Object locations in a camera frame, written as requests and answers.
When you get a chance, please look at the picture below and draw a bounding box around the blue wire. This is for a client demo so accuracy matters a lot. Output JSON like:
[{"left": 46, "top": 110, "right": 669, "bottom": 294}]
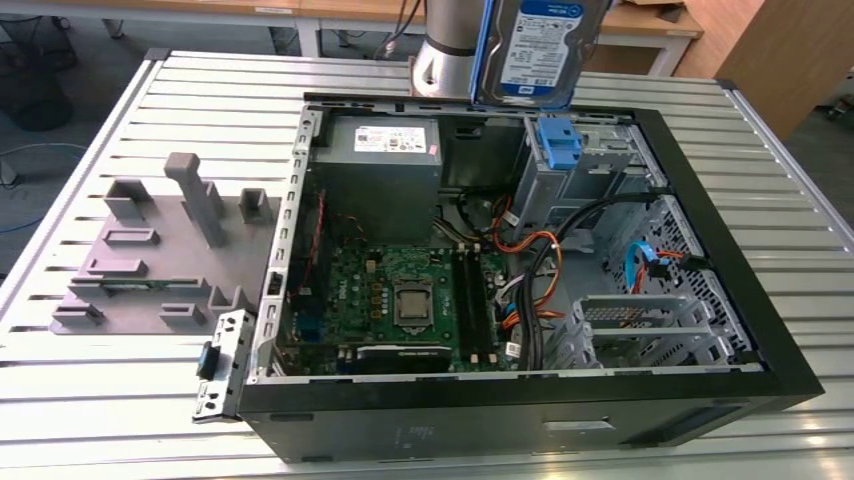
[{"left": 626, "top": 240, "right": 680, "bottom": 296}]

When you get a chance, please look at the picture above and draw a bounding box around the orange wire black plug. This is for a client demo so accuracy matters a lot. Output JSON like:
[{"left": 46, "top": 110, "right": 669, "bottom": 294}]
[{"left": 637, "top": 252, "right": 708, "bottom": 294}]

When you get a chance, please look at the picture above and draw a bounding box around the hard disk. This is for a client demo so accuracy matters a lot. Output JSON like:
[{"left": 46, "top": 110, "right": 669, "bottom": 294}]
[{"left": 466, "top": 0, "right": 613, "bottom": 109}]

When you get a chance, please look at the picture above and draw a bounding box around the metal disk bay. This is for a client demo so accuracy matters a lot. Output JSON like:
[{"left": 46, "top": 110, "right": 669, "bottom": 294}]
[{"left": 570, "top": 293, "right": 736, "bottom": 371}]

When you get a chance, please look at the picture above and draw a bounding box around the green motherboard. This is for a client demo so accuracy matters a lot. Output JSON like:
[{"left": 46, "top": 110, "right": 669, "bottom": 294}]
[{"left": 277, "top": 242, "right": 529, "bottom": 374}]

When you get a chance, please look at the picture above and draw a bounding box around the CPU socket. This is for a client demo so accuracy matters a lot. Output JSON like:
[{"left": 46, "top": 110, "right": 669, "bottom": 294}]
[{"left": 390, "top": 279, "right": 442, "bottom": 337}]

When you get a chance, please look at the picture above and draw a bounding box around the grey power supply unit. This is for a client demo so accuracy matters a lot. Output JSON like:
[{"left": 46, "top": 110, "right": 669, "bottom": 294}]
[{"left": 311, "top": 115, "right": 446, "bottom": 246}]

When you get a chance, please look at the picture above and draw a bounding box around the silver CPU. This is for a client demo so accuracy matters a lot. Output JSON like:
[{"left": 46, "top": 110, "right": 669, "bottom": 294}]
[{"left": 398, "top": 291, "right": 434, "bottom": 321}]

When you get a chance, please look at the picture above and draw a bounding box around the black graphics card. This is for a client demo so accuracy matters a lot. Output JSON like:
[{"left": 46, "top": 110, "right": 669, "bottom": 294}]
[{"left": 350, "top": 343, "right": 455, "bottom": 374}]

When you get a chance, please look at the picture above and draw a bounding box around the blue drive latch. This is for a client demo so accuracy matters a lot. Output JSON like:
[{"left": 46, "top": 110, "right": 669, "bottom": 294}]
[{"left": 537, "top": 117, "right": 584, "bottom": 171}]

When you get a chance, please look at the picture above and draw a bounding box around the metal drive cage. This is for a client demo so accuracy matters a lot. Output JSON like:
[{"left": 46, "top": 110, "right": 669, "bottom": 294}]
[{"left": 513, "top": 114, "right": 669, "bottom": 236}]

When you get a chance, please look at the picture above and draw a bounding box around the grey parts rack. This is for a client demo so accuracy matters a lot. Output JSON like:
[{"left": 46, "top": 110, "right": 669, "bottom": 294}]
[{"left": 50, "top": 152, "right": 286, "bottom": 337}]

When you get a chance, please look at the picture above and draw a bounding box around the black PC case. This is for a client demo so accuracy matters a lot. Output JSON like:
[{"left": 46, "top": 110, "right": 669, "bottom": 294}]
[{"left": 237, "top": 91, "right": 828, "bottom": 464}]

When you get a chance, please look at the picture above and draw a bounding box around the green RAM stick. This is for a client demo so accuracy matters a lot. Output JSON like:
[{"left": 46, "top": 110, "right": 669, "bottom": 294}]
[{"left": 99, "top": 280, "right": 170, "bottom": 292}]

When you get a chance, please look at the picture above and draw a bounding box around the wooden top desk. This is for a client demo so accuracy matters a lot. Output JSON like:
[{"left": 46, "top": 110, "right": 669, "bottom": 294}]
[{"left": 597, "top": 0, "right": 706, "bottom": 77}]

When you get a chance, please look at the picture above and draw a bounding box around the black round bin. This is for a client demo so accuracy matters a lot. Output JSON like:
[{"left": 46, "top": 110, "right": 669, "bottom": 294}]
[{"left": 0, "top": 14, "right": 77, "bottom": 134}]

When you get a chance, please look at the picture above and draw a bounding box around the chair caster base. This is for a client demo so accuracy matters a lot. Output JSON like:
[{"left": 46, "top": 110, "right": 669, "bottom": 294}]
[{"left": 825, "top": 74, "right": 854, "bottom": 121}]

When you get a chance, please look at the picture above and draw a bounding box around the yellow black wire bundle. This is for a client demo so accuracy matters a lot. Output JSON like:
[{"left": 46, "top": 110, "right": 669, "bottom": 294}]
[{"left": 430, "top": 214, "right": 486, "bottom": 246}]

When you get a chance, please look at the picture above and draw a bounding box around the orange wire bundle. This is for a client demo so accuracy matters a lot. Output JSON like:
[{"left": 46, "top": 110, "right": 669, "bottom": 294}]
[{"left": 493, "top": 199, "right": 569, "bottom": 341}]

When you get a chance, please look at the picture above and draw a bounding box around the thin red wire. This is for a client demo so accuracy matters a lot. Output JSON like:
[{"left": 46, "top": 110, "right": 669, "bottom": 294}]
[{"left": 297, "top": 192, "right": 329, "bottom": 299}]

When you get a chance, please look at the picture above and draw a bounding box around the thick black cable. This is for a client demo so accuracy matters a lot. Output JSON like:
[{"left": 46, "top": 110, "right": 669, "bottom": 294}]
[
  {"left": 524, "top": 192, "right": 669, "bottom": 371},
  {"left": 518, "top": 192, "right": 669, "bottom": 371}
]

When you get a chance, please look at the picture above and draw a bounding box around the metal expansion slot bracket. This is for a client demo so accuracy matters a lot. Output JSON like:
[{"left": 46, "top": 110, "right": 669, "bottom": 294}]
[{"left": 191, "top": 308, "right": 259, "bottom": 425}]

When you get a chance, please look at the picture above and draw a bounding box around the white frame desk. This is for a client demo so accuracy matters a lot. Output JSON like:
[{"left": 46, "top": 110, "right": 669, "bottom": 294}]
[{"left": 0, "top": 0, "right": 429, "bottom": 59}]

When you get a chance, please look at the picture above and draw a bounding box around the pale blue floor cable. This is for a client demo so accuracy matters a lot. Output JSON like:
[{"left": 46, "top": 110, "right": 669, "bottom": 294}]
[{"left": 0, "top": 142, "right": 89, "bottom": 236}]

